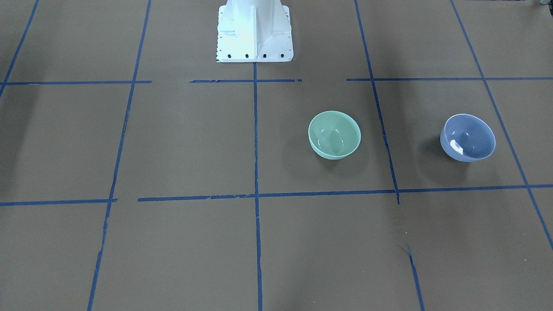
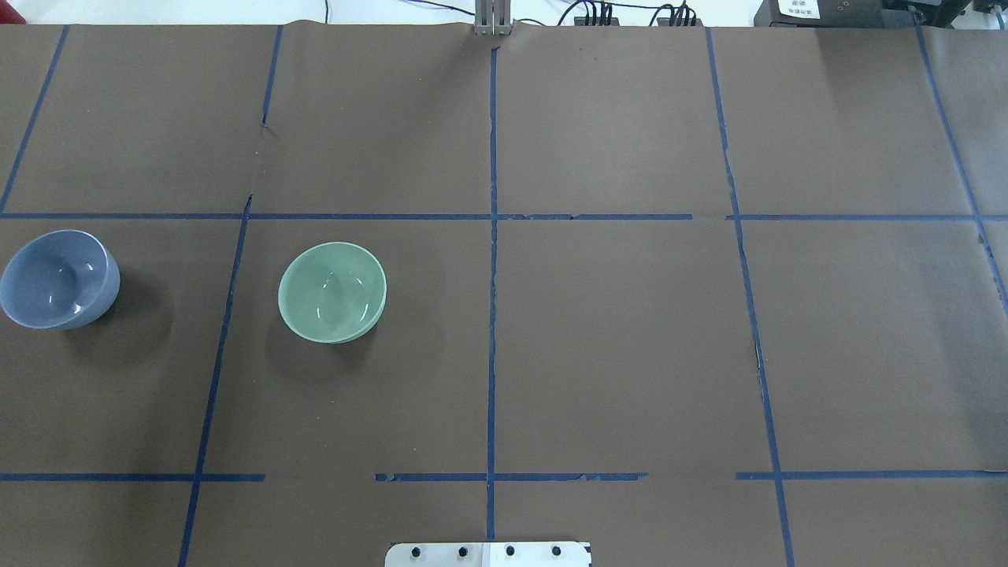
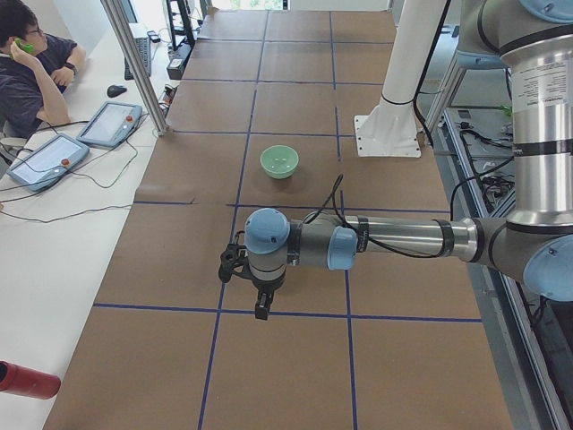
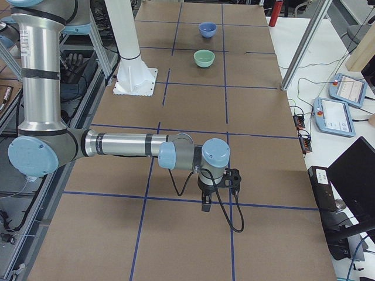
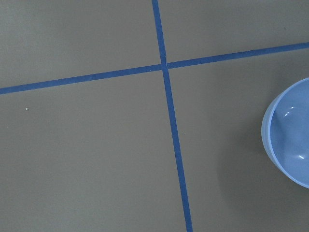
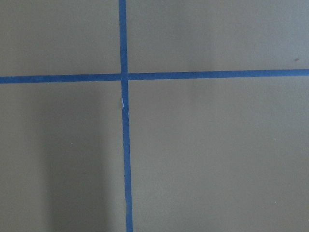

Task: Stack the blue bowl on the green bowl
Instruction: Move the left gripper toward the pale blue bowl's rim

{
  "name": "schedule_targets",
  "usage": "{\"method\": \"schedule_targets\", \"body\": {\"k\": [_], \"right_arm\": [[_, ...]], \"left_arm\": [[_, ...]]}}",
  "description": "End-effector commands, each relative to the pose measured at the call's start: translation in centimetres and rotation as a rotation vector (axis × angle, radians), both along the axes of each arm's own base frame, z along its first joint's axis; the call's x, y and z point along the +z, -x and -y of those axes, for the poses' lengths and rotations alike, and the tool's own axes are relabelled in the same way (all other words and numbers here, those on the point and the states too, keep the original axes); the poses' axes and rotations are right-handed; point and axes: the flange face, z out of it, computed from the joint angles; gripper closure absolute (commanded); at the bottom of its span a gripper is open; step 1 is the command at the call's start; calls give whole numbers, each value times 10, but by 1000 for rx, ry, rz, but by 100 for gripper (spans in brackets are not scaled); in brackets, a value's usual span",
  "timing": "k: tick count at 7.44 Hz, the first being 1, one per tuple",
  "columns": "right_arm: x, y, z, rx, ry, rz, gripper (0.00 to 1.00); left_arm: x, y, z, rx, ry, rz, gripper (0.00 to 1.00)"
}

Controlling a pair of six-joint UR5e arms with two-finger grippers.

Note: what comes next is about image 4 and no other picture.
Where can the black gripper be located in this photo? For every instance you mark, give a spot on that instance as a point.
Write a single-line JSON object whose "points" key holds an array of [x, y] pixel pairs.
{"points": [[205, 189]]}

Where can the blue bowl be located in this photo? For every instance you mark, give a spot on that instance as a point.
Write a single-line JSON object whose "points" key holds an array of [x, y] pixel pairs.
{"points": [[207, 29]]}

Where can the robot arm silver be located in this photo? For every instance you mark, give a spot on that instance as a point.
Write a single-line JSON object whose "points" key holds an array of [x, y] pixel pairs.
{"points": [[45, 143]]}

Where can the green bowl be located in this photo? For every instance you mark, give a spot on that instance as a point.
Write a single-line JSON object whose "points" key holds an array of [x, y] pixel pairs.
{"points": [[204, 58]]}

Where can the black computer box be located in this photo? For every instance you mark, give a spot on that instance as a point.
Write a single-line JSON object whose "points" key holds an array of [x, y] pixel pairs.
{"points": [[322, 188]]}

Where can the lower orange circuit board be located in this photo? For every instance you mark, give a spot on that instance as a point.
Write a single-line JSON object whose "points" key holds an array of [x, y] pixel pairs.
{"points": [[305, 140]]}

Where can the orange circuit board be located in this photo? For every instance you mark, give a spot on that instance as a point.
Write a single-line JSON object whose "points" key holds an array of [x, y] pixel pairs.
{"points": [[305, 140], [299, 118]]}

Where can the upper orange circuit board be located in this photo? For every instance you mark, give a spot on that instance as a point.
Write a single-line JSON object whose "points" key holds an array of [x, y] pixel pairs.
{"points": [[299, 118]]}

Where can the black monitor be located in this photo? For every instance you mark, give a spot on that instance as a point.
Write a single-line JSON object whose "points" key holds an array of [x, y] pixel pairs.
{"points": [[352, 175]]}

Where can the near teach pendant tablet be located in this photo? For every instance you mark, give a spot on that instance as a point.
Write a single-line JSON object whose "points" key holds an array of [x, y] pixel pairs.
{"points": [[333, 117]]}

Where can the teach pendant tablet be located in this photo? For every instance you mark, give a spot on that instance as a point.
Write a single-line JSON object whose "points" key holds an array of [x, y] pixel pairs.
{"points": [[333, 117], [348, 89]]}

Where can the far teach pendant tablet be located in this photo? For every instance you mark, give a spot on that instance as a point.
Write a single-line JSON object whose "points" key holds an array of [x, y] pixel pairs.
{"points": [[348, 89]]}

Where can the red cylinder bottle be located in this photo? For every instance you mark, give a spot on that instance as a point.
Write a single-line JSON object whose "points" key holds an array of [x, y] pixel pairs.
{"points": [[276, 9]]}

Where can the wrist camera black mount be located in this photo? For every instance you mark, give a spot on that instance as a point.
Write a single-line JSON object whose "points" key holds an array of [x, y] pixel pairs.
{"points": [[231, 179]]}

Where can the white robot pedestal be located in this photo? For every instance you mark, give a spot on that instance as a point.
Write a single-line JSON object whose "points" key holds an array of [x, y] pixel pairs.
{"points": [[134, 77]]}

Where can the aluminium frame post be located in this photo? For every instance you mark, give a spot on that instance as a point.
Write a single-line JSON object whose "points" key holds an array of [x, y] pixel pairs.
{"points": [[307, 37]]}

